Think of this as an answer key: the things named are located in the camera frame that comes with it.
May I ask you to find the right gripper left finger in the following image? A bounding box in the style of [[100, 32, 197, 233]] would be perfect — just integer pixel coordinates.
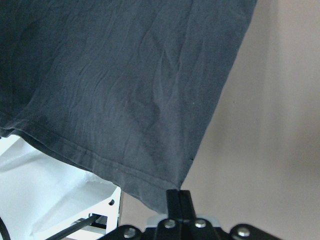
[[166, 189, 181, 221]]

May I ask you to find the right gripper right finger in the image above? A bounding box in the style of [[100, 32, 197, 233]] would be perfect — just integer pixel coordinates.
[[179, 190, 196, 222]]

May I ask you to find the black printed t-shirt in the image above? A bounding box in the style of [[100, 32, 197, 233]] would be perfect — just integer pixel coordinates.
[[0, 0, 257, 214]]

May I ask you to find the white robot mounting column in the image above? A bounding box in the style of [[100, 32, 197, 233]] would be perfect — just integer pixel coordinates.
[[0, 135, 121, 240]]

